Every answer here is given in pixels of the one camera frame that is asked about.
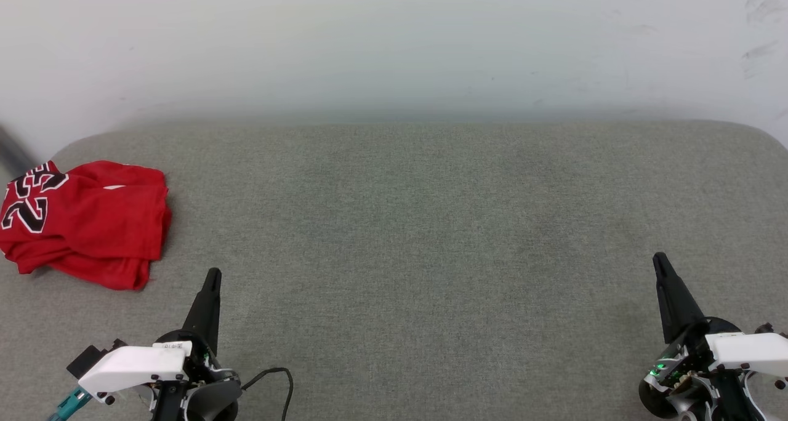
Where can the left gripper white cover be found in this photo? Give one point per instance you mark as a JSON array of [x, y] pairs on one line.
[[132, 367]]

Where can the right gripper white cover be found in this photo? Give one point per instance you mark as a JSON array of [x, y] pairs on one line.
[[748, 350]]

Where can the red basketball jersey white sleeves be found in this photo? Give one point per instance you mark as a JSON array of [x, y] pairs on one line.
[[92, 236]]

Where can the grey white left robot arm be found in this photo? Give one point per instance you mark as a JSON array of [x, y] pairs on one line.
[[212, 404]]

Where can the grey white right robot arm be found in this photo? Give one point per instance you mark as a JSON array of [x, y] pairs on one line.
[[683, 404]]

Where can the grey fabric sofa seat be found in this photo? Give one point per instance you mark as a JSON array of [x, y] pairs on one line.
[[400, 255]]

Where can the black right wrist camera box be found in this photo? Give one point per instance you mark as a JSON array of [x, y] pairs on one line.
[[766, 328]]

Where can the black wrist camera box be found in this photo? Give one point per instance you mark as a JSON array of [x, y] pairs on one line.
[[766, 328], [89, 359]]

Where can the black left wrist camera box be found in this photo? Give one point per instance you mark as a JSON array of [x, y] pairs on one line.
[[89, 359]]

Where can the teal left camera connector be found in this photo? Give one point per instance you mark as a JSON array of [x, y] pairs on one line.
[[69, 404]]

